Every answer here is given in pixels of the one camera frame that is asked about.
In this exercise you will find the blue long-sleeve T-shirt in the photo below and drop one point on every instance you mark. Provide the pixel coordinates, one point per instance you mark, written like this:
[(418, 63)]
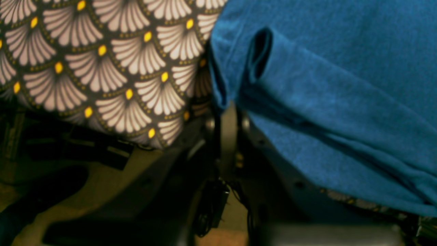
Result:
[(345, 90)]

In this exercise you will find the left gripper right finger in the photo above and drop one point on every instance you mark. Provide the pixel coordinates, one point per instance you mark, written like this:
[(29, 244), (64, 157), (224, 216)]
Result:
[(228, 142)]

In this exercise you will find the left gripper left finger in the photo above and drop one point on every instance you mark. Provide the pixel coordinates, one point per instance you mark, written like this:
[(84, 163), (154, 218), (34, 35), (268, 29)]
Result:
[(213, 137)]

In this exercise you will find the fan-patterned tablecloth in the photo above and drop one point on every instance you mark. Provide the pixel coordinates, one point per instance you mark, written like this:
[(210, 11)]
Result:
[(133, 68)]

